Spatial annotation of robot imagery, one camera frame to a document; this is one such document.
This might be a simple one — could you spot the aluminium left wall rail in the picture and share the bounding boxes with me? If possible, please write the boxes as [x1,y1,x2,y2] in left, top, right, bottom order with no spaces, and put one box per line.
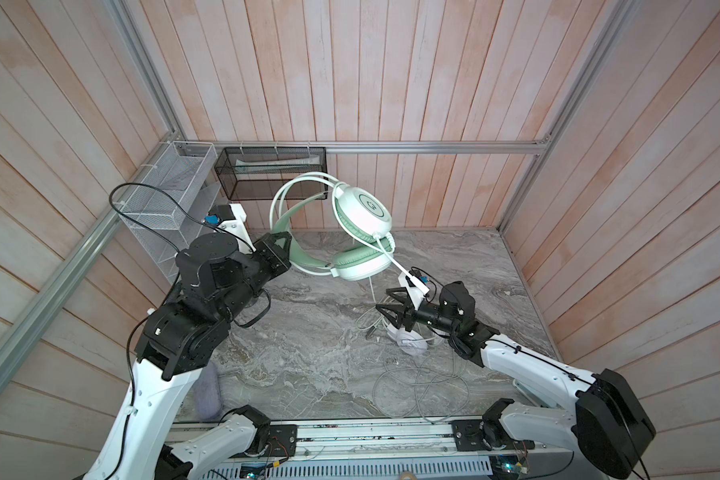
[0,134,178,421]

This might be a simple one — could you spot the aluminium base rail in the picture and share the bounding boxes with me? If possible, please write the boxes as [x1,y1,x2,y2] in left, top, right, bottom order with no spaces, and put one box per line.
[194,416,589,479]

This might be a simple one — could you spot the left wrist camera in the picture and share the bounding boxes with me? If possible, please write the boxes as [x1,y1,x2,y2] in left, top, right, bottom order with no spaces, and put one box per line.
[205,203,254,254]

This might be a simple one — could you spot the lavender glasses case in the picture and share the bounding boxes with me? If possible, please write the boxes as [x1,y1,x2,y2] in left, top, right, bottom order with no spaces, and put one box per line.
[193,362,223,422]

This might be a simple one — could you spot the white headphones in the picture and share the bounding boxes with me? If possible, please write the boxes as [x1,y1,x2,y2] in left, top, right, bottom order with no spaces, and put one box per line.
[355,308,435,357]

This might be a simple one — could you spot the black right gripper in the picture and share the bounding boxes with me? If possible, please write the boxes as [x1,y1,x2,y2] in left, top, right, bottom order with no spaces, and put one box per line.
[379,286,460,337]

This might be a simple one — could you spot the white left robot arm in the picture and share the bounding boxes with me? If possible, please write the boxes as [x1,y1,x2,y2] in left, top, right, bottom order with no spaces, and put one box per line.
[84,232,292,479]

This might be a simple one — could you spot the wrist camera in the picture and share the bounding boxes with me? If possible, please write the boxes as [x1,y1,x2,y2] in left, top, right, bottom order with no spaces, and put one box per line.
[398,272,429,303]
[205,203,254,254]

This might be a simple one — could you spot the mint green headphones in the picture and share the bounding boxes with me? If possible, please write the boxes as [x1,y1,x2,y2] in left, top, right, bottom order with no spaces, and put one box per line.
[269,172,396,281]

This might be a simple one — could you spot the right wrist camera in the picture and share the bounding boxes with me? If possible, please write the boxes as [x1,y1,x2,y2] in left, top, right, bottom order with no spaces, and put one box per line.
[398,272,429,303]

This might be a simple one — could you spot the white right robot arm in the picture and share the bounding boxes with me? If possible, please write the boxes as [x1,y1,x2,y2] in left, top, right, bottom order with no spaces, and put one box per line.
[375,281,656,479]

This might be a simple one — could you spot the black wire mesh basket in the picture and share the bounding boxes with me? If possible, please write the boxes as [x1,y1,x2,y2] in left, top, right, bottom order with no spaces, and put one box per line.
[214,146,328,202]

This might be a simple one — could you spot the aluminium wall rail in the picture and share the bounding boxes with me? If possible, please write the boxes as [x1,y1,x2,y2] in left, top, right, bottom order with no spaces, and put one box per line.
[188,141,550,155]
[0,134,178,421]

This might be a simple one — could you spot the white wire mesh shelf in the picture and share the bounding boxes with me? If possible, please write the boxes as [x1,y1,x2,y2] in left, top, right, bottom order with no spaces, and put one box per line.
[110,141,221,282]

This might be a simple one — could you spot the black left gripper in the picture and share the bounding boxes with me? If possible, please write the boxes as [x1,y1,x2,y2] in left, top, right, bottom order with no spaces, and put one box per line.
[215,230,294,321]

